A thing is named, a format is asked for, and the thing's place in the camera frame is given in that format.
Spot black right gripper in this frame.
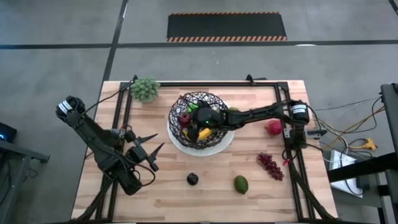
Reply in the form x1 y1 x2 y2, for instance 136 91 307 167
187 99 230 143

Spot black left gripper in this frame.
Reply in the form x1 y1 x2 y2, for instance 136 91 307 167
124 129 165 172

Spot orange mango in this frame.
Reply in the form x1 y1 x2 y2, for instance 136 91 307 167
198 128 213 141

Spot black wire basket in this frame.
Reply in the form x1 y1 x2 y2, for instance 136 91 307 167
168 91 231 150

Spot dark plum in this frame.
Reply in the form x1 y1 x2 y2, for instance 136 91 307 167
187 172 200 186

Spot red pomegranate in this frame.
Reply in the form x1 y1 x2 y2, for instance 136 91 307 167
265 119 283 136

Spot green avocado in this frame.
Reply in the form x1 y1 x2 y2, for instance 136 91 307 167
233 175 249 195

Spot red grape bunch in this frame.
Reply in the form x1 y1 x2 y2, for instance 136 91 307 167
256 152 285 182

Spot white round mat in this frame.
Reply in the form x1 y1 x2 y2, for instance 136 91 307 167
167 99 237 157

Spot green potted succulent plant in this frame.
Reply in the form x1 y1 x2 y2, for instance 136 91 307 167
129 77 161 103

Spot black hazard-striped floor mat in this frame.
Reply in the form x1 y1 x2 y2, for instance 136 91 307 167
167 12 288 43

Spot grey side table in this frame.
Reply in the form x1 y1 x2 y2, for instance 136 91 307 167
0 139 50 224

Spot black computer with blue light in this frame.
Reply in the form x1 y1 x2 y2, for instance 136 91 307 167
0 122 18 144

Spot white paper sheet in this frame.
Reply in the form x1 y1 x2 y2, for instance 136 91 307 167
329 149 364 198

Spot black table beam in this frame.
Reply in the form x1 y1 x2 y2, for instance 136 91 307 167
326 152 398 183

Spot yellow plug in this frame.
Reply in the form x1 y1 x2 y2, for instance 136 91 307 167
357 138 378 151

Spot black side table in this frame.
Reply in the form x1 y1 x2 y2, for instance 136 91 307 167
381 83 398 150

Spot black aluminium frame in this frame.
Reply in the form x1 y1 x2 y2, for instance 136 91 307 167
74 80 338 223

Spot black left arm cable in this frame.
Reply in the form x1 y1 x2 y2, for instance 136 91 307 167
80 79 134 118

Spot silver arm base bracket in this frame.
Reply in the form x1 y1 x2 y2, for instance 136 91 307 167
283 127 328 139

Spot yellow floor cable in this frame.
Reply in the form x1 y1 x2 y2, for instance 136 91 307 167
326 106 386 147

